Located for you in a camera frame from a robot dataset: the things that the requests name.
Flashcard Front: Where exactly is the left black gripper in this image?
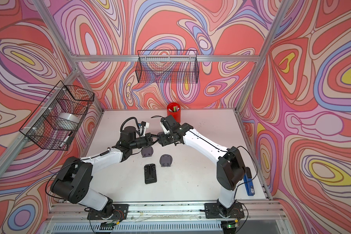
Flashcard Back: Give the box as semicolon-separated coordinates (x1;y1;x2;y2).
129;134;159;151

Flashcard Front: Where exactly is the grey phone stand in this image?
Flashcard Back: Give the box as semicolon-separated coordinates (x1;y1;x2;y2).
141;146;154;158
151;134;160;144
160;154;173;167

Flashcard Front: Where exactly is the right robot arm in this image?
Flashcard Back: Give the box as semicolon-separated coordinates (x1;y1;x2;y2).
158;120;251;218

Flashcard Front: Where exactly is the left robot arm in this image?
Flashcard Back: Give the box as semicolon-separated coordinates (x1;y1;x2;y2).
50;117;154;219

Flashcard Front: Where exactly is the black rectangular phone holder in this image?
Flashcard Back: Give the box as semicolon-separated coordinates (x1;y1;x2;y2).
144;164;157;184

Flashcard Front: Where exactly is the red pen cup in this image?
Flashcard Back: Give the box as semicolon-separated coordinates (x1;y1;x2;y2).
167;102;181;122

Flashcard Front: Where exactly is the silver tape roll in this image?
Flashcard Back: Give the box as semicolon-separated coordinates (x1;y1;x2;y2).
56;113;80;131

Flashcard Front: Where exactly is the black marker in basket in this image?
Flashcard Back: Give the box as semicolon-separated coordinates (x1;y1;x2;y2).
59;131;74;148

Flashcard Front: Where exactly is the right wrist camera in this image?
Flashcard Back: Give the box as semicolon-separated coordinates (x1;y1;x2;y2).
160;116;173;134

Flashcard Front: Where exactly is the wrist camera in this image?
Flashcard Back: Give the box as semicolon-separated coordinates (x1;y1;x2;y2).
138;121;150;136
160;116;173;134

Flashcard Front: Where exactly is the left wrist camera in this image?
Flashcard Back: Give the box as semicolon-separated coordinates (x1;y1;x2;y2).
138;121;150;136

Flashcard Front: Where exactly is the back wire basket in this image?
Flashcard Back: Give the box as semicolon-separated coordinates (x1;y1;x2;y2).
135;49;199;84

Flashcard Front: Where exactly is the wire basket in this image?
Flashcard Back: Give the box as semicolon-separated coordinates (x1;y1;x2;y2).
135;49;199;84
19;82;95;151

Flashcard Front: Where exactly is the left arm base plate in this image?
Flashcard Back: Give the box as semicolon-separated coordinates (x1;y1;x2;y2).
87;203;129;221

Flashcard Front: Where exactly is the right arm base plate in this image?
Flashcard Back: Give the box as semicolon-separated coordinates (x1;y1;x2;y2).
204;201;245;220

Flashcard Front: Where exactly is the left wire basket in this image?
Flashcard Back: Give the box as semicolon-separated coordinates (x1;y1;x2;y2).
19;82;95;151

